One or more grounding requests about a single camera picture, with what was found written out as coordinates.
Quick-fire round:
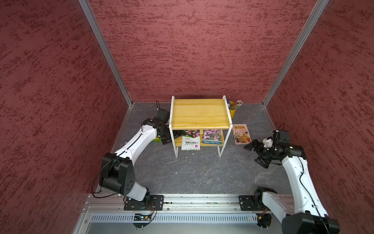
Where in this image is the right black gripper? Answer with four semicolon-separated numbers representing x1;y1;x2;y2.
243;138;279;167

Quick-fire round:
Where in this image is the orange shop picture book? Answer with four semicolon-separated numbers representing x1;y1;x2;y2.
232;124;251;145

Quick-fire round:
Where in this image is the white sunflower seed bag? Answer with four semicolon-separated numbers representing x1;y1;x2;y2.
181;130;201;151

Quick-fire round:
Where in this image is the pink flower seed bag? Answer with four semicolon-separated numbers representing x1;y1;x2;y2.
202;129;223;145

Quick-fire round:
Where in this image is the green white seed bag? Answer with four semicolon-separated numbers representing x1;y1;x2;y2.
153;136;162;142

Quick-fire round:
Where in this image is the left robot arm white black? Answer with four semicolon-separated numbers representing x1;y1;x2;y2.
98;119;172;204

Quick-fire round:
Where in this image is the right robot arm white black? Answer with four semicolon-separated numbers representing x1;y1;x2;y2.
244;138;340;234

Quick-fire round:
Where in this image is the yellow metal pencil cup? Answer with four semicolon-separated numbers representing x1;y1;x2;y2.
229;105;237;118

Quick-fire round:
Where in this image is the coloured pencils bunch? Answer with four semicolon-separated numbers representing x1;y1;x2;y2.
228;97;243;111

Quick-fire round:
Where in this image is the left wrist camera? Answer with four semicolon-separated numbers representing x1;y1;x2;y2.
155;108;170;124

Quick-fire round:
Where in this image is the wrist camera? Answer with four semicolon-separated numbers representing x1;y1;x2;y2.
155;108;170;124
262;130;291;148

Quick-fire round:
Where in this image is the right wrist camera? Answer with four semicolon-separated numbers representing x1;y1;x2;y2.
262;130;291;148

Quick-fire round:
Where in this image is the wooden shelf white metal frame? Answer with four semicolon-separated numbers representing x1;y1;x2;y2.
169;96;233;157

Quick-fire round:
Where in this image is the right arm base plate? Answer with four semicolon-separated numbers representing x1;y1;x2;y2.
239;195;264;212

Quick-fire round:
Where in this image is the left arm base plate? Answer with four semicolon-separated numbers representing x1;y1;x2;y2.
123;194;164;211

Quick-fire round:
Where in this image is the aluminium rail frame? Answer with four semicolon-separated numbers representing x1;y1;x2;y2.
74;194;294;234

